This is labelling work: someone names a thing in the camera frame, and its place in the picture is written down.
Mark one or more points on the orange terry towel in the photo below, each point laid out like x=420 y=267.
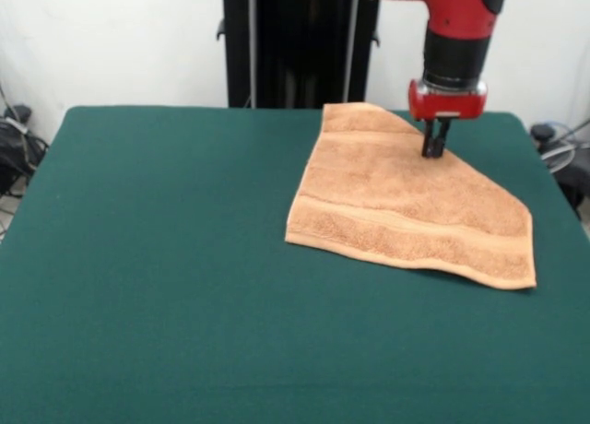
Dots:
x=392 y=203

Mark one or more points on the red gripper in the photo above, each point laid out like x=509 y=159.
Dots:
x=444 y=105

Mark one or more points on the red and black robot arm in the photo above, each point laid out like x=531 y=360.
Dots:
x=456 y=23

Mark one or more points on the dark green table cloth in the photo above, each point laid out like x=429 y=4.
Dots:
x=138 y=258

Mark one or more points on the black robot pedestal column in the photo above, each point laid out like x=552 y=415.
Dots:
x=295 y=50

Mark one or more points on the black wheeled stand base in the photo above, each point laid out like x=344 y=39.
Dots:
x=571 y=175

